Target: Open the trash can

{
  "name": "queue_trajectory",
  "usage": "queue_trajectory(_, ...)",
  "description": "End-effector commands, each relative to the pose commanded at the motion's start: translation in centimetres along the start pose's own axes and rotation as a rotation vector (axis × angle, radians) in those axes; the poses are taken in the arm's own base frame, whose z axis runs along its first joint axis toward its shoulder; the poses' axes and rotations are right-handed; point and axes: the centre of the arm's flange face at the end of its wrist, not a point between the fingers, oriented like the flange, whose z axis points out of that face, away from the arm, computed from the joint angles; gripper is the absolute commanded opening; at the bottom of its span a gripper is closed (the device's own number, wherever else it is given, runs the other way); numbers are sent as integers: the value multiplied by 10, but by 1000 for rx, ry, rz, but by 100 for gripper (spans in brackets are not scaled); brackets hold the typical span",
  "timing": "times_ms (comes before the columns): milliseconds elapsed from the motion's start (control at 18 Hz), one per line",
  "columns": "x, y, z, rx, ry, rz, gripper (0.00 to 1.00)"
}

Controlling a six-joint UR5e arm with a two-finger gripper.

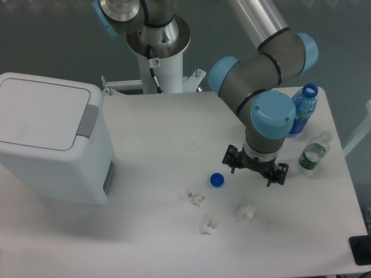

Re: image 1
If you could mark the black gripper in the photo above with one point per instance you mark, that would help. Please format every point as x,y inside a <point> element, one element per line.
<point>274,173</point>

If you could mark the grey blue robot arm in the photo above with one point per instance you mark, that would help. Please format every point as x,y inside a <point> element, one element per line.
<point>249,89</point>

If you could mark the white trash can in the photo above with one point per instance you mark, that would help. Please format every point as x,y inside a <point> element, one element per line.
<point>54,137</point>

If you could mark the blue bottle cap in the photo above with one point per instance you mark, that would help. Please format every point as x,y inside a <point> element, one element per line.
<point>217,180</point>

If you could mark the crumpled white tissue right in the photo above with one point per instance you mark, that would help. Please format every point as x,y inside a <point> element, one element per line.
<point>246,212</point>

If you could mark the crumpled white tissue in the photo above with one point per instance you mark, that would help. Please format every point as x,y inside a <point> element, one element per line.
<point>208,223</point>
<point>246,212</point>
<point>195,198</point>

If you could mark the clear green-label bottle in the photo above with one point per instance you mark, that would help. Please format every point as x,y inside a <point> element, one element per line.
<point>315,150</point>

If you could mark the clear bottle cap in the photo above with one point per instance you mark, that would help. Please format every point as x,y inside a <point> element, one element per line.
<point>192,146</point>

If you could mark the crumpled white tissue left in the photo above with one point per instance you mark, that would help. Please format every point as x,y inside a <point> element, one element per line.
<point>195,198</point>

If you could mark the crumpled white tissue middle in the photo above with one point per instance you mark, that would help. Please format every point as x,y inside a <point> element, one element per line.
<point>208,223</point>

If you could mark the blue plastic bottle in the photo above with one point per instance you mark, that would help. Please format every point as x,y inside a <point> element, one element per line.
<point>305,101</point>

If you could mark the black device at edge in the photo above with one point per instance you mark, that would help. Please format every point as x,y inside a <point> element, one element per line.
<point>360,247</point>

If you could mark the white table mounting bracket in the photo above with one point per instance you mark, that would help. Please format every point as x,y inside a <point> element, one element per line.
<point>190,84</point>

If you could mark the white frame at right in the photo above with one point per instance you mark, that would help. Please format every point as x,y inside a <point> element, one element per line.
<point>359,133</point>

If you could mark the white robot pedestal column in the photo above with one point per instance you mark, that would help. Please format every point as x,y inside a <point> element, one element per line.
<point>160,51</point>

